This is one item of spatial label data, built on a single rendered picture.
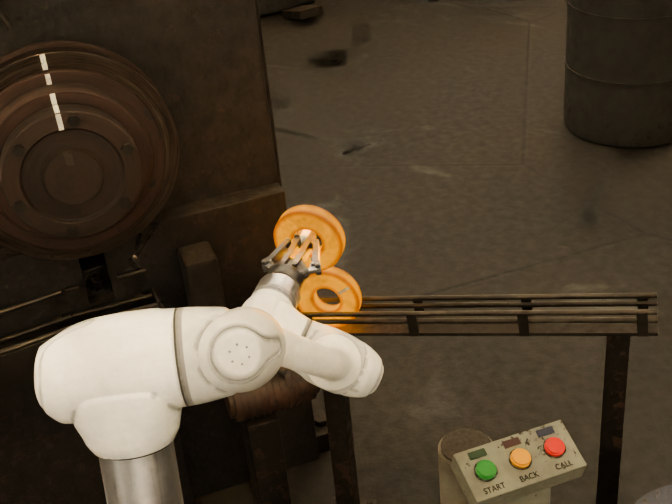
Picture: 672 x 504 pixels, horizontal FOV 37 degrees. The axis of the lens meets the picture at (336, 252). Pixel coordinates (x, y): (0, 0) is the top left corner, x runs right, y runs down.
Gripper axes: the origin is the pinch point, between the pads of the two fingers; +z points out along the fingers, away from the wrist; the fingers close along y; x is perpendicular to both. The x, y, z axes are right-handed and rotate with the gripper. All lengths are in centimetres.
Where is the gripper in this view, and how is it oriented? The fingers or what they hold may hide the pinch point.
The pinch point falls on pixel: (308, 232)
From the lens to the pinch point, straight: 215.5
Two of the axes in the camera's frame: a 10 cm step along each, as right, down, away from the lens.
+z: 2.5, -5.6, 7.9
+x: -1.0, -8.2, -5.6
